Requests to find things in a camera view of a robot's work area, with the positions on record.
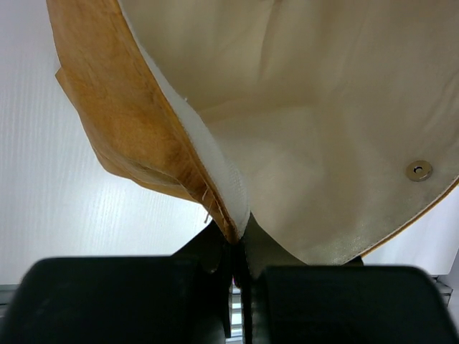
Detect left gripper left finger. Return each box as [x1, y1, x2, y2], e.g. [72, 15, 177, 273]
[172, 221, 232, 339]

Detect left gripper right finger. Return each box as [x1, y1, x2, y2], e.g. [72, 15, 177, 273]
[240, 216, 364, 343]

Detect tan canvas tote bag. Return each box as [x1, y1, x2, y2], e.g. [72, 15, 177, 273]
[47, 1, 458, 264]

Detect aluminium mounting rail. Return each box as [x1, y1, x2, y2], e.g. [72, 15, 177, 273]
[1, 276, 453, 320]

